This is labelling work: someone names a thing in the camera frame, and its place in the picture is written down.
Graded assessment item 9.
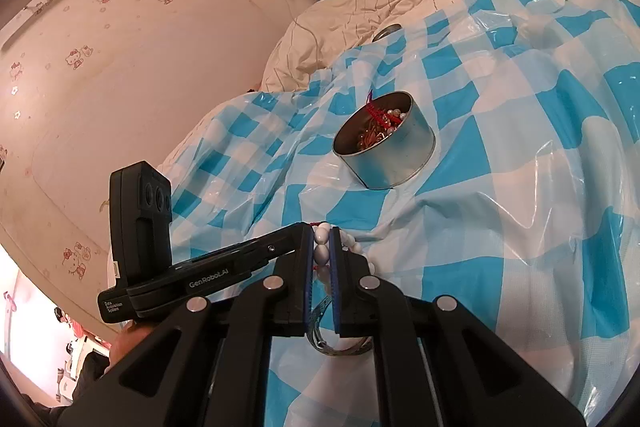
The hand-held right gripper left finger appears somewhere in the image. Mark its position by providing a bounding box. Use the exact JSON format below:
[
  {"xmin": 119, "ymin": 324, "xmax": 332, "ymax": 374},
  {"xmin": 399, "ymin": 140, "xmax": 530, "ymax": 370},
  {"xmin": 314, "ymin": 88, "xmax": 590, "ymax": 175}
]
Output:
[{"xmin": 59, "ymin": 223, "xmax": 316, "ymax": 427}]

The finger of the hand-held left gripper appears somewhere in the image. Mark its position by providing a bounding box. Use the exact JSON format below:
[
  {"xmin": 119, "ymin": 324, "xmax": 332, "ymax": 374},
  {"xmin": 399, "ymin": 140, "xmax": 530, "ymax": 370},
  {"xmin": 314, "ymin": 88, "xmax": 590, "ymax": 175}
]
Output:
[{"xmin": 240, "ymin": 223, "xmax": 307, "ymax": 260}]

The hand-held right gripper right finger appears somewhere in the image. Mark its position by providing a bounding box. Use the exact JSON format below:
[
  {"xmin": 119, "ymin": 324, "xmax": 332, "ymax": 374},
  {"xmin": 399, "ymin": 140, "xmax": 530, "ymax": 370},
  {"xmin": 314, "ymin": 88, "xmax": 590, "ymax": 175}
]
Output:
[{"xmin": 329, "ymin": 228, "xmax": 587, "ymax": 427}]

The white bead bracelet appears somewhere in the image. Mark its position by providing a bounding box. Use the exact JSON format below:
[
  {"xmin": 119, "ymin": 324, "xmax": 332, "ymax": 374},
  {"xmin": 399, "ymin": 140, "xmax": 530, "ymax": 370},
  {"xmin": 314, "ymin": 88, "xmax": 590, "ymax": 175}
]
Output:
[{"xmin": 310, "ymin": 221, "xmax": 378, "ymax": 298}]

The grey patterned bangle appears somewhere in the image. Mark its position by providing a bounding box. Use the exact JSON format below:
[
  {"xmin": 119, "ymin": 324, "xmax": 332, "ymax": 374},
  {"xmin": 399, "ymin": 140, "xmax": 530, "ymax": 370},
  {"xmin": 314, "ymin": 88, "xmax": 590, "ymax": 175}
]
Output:
[{"xmin": 307, "ymin": 294, "xmax": 375, "ymax": 358}]

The round metal tin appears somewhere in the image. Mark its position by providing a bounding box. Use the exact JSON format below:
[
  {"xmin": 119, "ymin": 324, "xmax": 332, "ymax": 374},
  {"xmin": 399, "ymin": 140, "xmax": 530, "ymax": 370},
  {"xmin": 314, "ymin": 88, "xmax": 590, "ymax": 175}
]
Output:
[{"xmin": 331, "ymin": 91, "xmax": 437, "ymax": 190}]

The heap of assorted bracelets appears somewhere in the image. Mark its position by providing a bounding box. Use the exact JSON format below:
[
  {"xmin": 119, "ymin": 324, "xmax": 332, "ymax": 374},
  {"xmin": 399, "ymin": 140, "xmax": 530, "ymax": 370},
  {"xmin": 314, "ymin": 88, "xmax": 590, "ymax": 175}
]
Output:
[{"xmin": 352, "ymin": 94, "xmax": 408, "ymax": 152}]

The person's left hand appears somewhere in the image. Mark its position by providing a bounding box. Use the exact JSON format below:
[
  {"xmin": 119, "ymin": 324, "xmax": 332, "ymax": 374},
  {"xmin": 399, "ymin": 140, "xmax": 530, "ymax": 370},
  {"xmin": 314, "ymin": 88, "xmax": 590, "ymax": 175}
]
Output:
[{"xmin": 109, "ymin": 322, "xmax": 156, "ymax": 368}]

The blue checked plastic sheet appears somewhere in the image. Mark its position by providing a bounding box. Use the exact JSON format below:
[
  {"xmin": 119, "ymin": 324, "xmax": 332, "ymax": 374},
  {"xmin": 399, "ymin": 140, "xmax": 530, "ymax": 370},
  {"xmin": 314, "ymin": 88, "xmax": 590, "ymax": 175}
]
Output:
[{"xmin": 160, "ymin": 0, "xmax": 640, "ymax": 427}]

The white striped quilt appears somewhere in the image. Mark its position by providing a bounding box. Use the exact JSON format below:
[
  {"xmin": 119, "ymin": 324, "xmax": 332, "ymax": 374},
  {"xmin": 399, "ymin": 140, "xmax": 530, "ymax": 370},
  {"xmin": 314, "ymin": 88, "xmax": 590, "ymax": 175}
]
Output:
[{"xmin": 260, "ymin": 0, "xmax": 596, "ymax": 92}]

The round metal tin lid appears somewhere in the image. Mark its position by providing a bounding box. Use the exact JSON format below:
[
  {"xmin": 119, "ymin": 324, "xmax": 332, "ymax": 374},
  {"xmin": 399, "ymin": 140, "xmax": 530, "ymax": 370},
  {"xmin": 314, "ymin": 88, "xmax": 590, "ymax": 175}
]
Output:
[{"xmin": 372, "ymin": 24, "xmax": 405, "ymax": 42}]

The white power cable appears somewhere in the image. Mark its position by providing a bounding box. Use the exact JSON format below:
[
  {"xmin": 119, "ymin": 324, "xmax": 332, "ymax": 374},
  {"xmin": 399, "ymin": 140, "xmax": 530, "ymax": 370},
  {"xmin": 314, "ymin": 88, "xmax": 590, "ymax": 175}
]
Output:
[{"xmin": 280, "ymin": 0, "xmax": 301, "ymax": 28}]

